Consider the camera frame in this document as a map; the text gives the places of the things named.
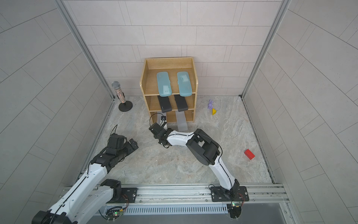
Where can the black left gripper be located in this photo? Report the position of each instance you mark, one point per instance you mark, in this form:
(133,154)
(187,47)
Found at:
(134,143)

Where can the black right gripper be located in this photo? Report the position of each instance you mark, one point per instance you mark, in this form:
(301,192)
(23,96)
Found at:
(155,134)

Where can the black pencil case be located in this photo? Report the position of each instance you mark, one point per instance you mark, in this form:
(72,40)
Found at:
(165,104)
(181,103)

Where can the teal pencil case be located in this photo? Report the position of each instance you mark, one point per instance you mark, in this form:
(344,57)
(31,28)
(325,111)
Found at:
(184,84)
(164,84)

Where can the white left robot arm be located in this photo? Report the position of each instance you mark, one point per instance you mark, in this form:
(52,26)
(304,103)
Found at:
(92,191)

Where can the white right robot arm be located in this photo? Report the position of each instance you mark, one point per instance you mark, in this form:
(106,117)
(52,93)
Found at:
(209,153)

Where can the wooden three-tier shelf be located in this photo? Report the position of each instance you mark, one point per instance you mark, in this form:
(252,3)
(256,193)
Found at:
(149,86)

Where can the toy microphone on stand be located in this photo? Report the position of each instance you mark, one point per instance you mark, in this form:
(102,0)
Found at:
(124,105)

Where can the purple bunny figurine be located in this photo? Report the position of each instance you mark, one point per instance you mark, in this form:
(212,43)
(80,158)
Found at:
(210,104)

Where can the left circuit board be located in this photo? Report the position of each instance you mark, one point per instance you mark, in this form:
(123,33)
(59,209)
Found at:
(114,213)

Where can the circuit board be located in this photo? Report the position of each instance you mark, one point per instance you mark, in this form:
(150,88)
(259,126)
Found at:
(114,213)
(234,209)

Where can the red block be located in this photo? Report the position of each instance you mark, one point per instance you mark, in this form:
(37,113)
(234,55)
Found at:
(249,154)

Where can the right circuit board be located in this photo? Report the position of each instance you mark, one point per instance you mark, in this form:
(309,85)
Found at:
(234,209)

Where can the metal corner profile left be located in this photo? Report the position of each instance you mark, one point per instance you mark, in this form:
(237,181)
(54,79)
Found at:
(79,39)

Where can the metal corner profile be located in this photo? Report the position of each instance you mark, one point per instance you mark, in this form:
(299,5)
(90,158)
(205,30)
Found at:
(79,39)
(273,30)

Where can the metal corner profile right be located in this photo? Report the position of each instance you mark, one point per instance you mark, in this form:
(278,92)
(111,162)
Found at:
(273,30)

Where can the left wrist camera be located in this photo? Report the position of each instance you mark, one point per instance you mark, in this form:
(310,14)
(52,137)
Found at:
(116,141)

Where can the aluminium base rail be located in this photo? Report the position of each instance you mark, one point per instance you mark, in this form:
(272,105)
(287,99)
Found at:
(167,199)

